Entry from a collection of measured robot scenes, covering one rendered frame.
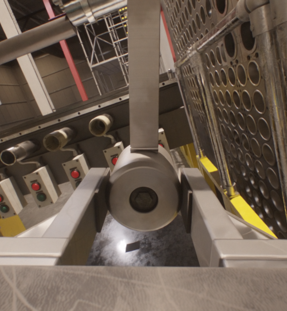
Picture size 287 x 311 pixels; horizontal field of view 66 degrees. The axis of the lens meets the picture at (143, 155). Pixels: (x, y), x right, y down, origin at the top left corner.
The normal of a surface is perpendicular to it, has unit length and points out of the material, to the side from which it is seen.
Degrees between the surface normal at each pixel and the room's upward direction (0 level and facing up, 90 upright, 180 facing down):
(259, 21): 90
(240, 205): 0
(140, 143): 90
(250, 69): 113
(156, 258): 0
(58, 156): 90
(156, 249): 0
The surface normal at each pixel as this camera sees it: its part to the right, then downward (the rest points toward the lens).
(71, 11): 0.11, 0.62
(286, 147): -0.38, 0.38
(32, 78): -0.02, 0.29
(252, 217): -0.32, -0.91
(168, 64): 0.41, 0.12
